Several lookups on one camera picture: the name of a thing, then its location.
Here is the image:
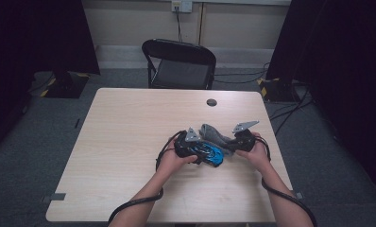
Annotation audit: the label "white wall socket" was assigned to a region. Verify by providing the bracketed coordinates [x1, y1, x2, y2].
[171, 0, 194, 13]

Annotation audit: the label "hand-held gripper black cable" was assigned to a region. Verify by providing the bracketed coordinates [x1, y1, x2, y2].
[255, 133, 317, 227]
[107, 131, 185, 226]

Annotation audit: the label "blue and black toy car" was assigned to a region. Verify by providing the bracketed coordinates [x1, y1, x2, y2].
[189, 140, 225, 168]

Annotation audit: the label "black stand base striped tape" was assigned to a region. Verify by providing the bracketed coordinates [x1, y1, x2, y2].
[40, 70, 90, 99]
[256, 77, 300, 103]

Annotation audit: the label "vertical wall conduit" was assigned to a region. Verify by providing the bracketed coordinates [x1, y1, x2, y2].
[197, 2, 206, 45]

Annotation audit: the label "left hand-held gripper black cable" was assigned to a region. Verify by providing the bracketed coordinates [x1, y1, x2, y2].
[107, 131, 185, 226]

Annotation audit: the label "right hand-held gripper black cable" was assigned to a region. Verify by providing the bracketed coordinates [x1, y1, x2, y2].
[255, 133, 317, 227]

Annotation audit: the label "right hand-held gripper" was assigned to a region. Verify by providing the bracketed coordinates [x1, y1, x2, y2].
[231, 120, 261, 152]

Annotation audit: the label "black floor cables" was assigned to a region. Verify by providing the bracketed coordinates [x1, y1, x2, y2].
[214, 61, 270, 85]
[269, 88, 313, 136]

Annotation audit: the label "black curtain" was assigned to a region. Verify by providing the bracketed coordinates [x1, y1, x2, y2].
[0, 0, 101, 159]
[265, 0, 376, 202]

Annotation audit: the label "person's right hand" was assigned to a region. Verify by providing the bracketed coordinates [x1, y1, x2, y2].
[235, 131, 271, 173]

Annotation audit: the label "black folding chair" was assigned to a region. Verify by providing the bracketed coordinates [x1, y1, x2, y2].
[141, 38, 217, 91]

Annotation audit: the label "grey terry cloth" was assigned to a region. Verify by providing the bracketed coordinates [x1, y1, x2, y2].
[198, 123, 239, 156]

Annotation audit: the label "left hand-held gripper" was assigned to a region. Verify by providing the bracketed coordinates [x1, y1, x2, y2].
[174, 126, 202, 159]

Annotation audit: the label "black wall socket cable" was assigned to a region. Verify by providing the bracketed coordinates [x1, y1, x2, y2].
[175, 6, 183, 43]

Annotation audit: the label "person's left hand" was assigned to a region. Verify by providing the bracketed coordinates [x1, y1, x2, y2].
[156, 147, 198, 180]

